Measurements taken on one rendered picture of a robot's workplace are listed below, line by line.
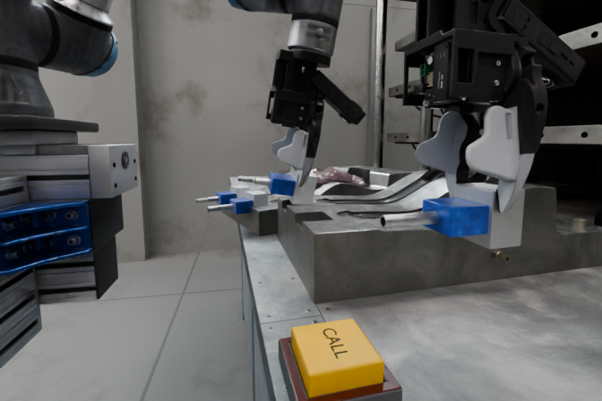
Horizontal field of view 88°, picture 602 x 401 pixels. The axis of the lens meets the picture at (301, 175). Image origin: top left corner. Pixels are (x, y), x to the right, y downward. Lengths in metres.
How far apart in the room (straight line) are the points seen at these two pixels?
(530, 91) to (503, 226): 0.12
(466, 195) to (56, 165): 0.60
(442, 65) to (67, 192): 0.58
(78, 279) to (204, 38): 2.52
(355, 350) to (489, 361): 0.14
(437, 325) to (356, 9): 3.02
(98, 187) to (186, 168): 2.29
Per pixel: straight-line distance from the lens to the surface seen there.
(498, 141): 0.31
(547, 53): 0.38
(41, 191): 0.66
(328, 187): 0.75
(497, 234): 0.34
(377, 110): 1.85
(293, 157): 0.50
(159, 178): 2.96
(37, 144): 0.66
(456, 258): 0.50
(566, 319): 0.49
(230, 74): 2.90
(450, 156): 0.37
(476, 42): 0.30
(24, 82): 0.72
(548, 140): 1.16
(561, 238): 0.63
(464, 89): 0.29
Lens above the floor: 1.00
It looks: 7 degrees down
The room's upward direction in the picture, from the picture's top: straight up
